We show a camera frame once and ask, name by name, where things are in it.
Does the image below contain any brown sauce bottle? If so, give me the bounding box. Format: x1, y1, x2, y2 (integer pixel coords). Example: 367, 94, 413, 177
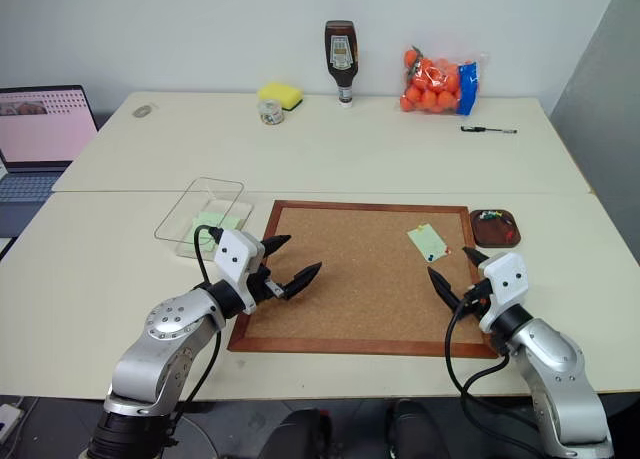
323, 19, 360, 109

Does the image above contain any dark rounded shape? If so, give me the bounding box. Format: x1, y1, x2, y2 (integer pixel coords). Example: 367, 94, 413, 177
383, 398, 447, 459
258, 407, 335, 459

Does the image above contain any black pen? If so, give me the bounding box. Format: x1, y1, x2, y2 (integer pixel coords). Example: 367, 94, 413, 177
459, 124, 519, 136

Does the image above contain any white power strip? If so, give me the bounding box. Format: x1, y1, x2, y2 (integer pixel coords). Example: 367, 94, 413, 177
0, 402, 22, 439

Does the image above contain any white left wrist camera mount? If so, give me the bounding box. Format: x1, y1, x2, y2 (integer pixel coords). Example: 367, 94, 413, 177
213, 229, 267, 316

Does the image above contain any clear plastic container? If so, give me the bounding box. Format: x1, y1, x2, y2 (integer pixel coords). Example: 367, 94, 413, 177
153, 176, 256, 259

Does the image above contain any brown dish of pushpins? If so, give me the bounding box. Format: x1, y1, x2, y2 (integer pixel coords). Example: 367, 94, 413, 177
469, 208, 523, 250

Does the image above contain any wood-framed cork board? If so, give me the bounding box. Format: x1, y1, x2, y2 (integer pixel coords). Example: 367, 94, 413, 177
227, 200, 502, 360

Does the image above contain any small clear jar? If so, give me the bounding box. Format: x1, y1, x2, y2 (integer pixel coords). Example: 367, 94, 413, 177
257, 98, 286, 127

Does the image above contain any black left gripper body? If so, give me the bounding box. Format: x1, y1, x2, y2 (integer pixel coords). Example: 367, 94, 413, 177
247, 262, 287, 311

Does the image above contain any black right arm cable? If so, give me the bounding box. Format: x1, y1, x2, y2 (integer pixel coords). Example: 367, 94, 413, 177
444, 291, 551, 459

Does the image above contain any bag of oranges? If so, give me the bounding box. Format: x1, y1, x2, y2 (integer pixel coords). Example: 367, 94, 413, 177
398, 44, 489, 117

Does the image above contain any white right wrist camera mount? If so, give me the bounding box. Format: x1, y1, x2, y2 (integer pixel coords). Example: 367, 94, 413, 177
478, 251, 530, 333

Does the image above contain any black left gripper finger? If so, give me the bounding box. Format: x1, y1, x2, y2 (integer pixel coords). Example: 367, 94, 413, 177
259, 233, 293, 269
280, 261, 324, 301

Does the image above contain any yellow green sponge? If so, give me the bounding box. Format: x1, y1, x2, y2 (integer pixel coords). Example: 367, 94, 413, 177
257, 81, 305, 113

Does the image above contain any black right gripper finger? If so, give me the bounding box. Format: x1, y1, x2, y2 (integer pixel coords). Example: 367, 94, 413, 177
461, 246, 489, 267
425, 265, 465, 312

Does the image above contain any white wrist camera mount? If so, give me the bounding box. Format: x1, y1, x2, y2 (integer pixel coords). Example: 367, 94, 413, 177
213, 229, 267, 316
478, 251, 530, 333

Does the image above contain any grey partition panel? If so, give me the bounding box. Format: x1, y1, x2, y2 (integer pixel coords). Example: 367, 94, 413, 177
548, 0, 640, 270

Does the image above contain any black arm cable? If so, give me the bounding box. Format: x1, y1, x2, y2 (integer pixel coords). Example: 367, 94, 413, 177
444, 291, 551, 459
168, 224, 224, 430

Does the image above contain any green sticky note pad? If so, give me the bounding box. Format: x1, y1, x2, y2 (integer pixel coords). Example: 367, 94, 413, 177
190, 210, 242, 233

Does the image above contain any green paper note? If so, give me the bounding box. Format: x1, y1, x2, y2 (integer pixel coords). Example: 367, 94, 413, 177
406, 224, 452, 267

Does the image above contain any open grey laptop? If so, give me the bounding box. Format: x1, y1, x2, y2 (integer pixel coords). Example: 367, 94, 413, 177
0, 83, 100, 221

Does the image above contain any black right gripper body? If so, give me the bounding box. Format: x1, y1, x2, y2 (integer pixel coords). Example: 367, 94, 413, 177
459, 277, 495, 321

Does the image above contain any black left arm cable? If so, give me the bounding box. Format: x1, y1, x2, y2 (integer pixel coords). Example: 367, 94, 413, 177
168, 224, 224, 430

